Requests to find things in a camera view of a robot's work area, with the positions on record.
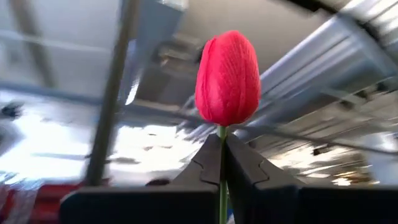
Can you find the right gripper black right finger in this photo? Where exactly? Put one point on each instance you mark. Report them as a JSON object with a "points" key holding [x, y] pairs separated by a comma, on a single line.
{"points": [[248, 174]]}

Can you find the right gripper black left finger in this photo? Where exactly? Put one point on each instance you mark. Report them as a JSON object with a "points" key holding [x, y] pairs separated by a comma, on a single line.
{"points": [[205, 168]]}

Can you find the red artificial tulip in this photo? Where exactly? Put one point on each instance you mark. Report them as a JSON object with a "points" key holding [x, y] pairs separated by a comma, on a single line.
{"points": [[228, 81]]}

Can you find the dark blurred pole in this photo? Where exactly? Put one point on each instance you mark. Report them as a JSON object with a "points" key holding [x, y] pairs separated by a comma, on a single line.
{"points": [[107, 109]]}

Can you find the red plastic object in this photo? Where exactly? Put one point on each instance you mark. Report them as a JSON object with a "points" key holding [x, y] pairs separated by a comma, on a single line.
{"points": [[46, 202]]}

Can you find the silver ceiling duct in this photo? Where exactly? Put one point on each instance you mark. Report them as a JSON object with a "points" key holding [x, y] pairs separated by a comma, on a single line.
{"points": [[326, 56]]}

